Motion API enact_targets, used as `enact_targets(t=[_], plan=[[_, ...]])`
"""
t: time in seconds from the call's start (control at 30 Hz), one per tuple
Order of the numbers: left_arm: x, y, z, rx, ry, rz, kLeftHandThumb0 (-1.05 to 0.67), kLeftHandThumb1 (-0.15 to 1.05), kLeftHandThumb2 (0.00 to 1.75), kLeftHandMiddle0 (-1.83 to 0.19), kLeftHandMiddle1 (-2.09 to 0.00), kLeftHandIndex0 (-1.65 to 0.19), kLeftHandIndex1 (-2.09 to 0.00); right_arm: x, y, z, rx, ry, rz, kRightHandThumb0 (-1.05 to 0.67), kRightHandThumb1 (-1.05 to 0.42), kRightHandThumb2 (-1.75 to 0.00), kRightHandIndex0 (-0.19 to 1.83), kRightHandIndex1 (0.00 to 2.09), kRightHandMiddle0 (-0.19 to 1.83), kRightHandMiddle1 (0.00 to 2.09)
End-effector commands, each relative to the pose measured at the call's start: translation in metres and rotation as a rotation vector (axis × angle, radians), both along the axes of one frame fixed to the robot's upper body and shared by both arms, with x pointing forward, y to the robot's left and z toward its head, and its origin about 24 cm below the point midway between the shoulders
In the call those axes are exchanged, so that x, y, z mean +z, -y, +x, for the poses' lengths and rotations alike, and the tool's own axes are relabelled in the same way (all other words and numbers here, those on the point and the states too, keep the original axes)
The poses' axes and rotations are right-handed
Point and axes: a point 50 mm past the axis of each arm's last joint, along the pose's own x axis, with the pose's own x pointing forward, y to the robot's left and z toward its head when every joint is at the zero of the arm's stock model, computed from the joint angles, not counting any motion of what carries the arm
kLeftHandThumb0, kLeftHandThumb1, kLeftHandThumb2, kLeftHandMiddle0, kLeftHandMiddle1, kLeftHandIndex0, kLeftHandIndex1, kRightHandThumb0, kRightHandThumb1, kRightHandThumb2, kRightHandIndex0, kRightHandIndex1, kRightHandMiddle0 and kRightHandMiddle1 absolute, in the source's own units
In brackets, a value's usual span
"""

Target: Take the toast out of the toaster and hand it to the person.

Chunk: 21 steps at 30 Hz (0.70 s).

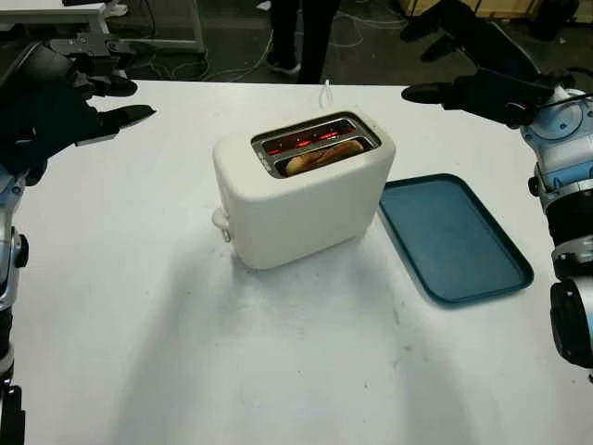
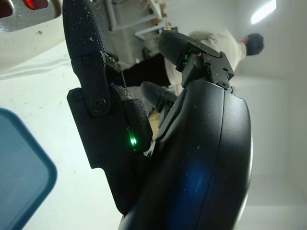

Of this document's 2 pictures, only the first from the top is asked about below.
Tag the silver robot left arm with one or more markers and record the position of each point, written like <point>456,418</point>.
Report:
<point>7,259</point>

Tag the white paper sheet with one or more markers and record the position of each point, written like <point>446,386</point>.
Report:
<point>264,5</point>

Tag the white two-slot toaster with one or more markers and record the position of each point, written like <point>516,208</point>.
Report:
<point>301,218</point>

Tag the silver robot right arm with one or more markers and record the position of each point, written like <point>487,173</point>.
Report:
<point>570,204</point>

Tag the person in dark trousers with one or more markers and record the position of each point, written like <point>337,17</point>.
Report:
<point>315,37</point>

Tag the white metal-frame desk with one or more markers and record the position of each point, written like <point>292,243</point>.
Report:
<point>46,14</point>

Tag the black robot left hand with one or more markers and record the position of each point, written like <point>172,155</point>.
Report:
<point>41,106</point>

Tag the teal plastic tray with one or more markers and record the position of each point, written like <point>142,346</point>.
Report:
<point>449,236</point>

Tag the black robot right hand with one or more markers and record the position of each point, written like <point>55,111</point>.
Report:
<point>495,46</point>

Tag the browned toast slice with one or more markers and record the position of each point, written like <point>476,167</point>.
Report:
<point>319,157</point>

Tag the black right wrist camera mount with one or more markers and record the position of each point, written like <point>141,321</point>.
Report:
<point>500,99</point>

